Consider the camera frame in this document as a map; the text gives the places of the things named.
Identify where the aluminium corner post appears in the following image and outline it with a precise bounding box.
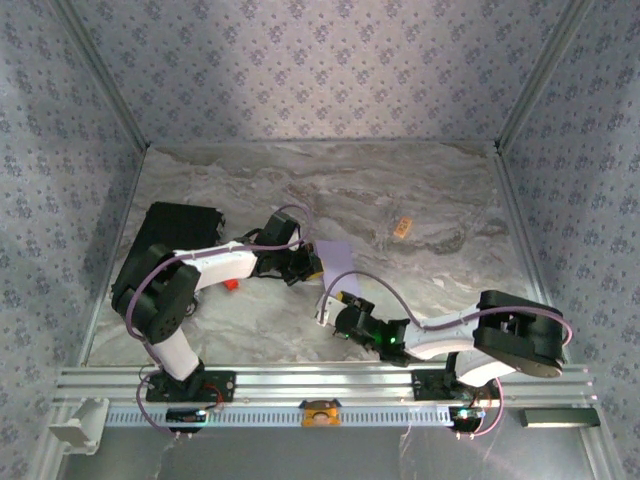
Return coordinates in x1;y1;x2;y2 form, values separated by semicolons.
494;0;597;151

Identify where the aluminium rear rail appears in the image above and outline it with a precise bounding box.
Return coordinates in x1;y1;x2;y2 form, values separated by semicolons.
144;138;501;150

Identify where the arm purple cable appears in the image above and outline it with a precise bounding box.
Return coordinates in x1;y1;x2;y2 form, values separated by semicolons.
124;203;317;442
319;270;575;440

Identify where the aluminium mounting rail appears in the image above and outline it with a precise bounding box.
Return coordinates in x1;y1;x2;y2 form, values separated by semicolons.
52;363;596;405

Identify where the slotted grey cable duct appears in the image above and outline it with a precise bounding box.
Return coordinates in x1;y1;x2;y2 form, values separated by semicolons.
103;403;457;429

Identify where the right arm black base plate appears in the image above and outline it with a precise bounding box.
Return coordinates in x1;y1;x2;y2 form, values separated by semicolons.
411;367;504;402

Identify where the black rectangular box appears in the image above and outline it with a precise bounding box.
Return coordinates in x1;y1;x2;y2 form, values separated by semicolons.
110;201;227;301

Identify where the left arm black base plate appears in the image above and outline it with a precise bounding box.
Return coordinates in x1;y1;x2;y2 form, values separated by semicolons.
144;368;237;404

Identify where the lilac paper sheet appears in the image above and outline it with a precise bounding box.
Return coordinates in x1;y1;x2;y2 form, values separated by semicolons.
315;239;362;301

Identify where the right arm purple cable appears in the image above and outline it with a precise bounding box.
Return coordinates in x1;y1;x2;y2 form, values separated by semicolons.
319;270;575;440

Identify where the aluminium side rail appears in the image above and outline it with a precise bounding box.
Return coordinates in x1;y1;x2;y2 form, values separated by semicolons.
493;144;571;362
77;144;151;369

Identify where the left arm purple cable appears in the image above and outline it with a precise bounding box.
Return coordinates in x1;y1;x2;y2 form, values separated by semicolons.
124;203;317;442

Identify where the white plastic bracket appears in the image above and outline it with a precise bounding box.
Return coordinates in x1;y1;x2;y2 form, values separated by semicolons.
47;397;110;456

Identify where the cartoon face sticker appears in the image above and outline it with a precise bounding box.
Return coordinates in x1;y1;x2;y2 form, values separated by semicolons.
299;398;344;429

